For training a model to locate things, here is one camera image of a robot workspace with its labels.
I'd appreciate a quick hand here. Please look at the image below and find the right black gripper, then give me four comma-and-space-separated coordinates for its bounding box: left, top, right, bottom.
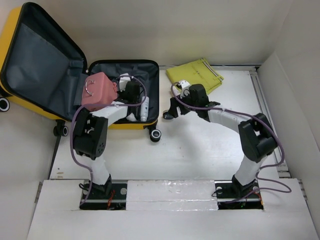
168, 89, 199, 118

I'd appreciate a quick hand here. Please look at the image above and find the white tube with blue logo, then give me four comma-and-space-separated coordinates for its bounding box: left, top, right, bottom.
140, 96, 150, 122

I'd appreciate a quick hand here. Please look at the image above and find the pink case with metal handle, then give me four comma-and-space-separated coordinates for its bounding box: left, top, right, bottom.
81, 72, 118, 112

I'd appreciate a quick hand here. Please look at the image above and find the yellow-green shirt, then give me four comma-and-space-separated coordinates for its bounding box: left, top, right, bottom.
166, 58, 224, 95

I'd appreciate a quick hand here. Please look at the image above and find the yellow hard-shell suitcase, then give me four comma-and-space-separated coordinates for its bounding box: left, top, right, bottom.
0, 2, 161, 142

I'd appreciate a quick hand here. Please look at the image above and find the small black round jar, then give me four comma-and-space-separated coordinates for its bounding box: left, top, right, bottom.
162, 110, 175, 120

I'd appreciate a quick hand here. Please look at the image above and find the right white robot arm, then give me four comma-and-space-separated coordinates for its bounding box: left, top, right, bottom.
162, 81, 278, 198

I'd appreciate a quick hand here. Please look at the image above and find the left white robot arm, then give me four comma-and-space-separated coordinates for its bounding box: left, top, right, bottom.
69, 77, 147, 199

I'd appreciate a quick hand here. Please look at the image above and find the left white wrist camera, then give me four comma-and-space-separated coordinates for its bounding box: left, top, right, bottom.
118, 73, 131, 92

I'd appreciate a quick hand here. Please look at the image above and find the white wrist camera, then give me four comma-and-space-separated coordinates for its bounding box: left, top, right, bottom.
176, 80, 191, 99
118, 73, 131, 92

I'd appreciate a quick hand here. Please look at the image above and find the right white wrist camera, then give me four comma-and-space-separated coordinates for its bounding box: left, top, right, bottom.
176, 80, 191, 99

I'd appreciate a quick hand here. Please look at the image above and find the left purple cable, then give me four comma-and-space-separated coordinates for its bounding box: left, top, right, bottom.
69, 74, 148, 208

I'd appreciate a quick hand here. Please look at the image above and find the aluminium frame rail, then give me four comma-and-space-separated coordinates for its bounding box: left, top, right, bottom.
250, 65, 317, 201

